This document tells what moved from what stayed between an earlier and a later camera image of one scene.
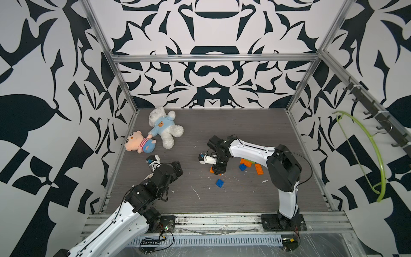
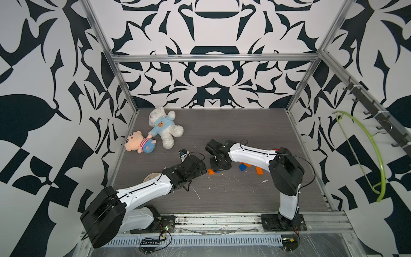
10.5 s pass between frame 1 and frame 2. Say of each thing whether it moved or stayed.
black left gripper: moved
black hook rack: stayed
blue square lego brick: stayed
